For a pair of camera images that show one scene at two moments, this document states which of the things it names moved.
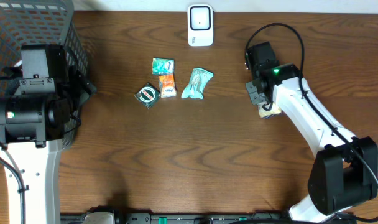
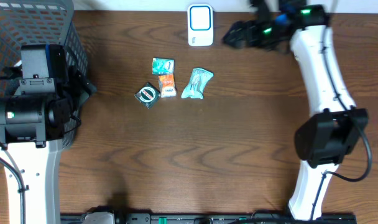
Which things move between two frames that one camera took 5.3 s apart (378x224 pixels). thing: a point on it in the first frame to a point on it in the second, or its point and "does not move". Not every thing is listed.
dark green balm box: [148, 95] does not move
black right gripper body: [254, 97] to [261, 34]
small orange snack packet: [167, 86] does not move
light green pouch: [199, 78] does not move
